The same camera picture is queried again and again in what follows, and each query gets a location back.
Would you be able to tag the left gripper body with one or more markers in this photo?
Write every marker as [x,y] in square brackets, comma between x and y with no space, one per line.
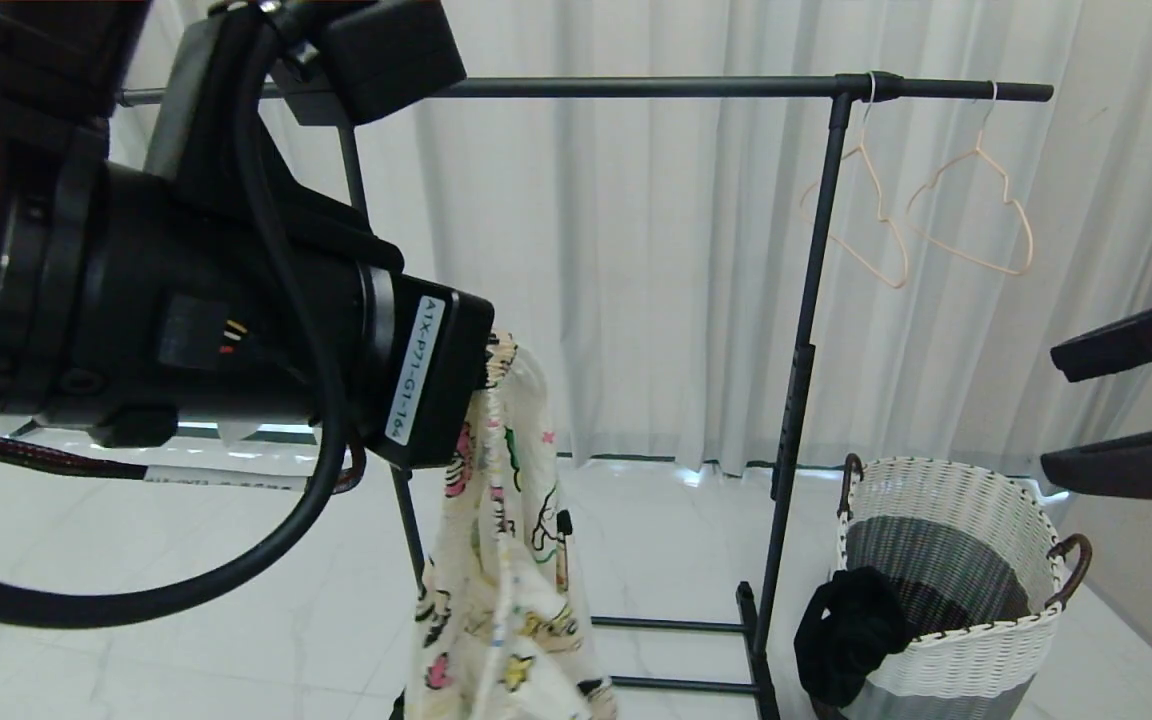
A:
[186,330]

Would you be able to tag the pink clothes hanger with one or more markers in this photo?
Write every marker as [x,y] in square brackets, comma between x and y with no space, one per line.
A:
[1030,250]
[905,268]

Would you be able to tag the cream printed shorts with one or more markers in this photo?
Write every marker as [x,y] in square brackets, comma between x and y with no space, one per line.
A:
[496,560]

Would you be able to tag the white laundry basket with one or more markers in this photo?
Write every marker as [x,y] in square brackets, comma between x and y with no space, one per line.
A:
[946,490]

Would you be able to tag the black clothes rack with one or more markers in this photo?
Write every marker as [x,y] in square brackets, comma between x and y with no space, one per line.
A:
[686,87]

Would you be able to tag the black garment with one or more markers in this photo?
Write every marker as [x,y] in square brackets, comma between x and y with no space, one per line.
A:
[851,630]

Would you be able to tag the white curtain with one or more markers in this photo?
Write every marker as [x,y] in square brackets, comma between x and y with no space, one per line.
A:
[636,250]

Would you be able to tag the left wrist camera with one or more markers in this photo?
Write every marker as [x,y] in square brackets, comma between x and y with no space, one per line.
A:
[386,50]

